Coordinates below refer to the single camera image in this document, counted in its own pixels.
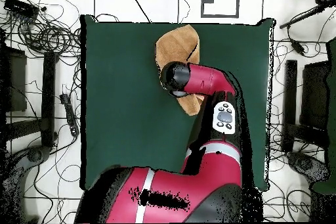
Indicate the tan terry towel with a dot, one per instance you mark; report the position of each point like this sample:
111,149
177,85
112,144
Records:
176,45

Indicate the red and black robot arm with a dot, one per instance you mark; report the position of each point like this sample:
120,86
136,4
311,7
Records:
210,176

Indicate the dark green tablecloth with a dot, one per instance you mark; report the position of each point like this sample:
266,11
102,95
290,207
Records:
126,103

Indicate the black power strip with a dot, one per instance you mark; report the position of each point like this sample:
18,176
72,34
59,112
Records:
69,113

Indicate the black stand base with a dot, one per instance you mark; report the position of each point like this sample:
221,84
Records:
307,166
36,154

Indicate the black power adapter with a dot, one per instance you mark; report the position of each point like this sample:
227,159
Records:
298,47

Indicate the black tripod leg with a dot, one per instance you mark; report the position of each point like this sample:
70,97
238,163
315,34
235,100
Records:
302,16

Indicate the black electronics box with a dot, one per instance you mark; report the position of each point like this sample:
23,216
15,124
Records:
21,7

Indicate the black metal frame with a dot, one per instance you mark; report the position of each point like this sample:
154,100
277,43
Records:
48,98
290,98

